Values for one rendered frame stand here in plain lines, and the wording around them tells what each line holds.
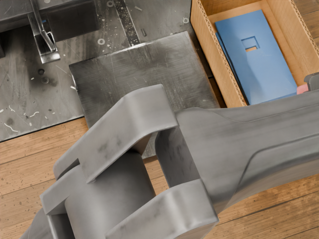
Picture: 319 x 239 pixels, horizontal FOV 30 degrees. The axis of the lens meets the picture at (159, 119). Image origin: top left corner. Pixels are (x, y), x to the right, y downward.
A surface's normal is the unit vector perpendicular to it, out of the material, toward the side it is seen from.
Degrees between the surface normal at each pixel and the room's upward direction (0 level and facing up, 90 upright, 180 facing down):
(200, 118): 13
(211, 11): 90
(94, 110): 0
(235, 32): 0
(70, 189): 47
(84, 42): 0
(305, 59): 90
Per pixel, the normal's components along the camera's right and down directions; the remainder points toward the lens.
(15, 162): 0.00, -0.40
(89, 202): -0.46, -0.19
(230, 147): 0.22, -0.46
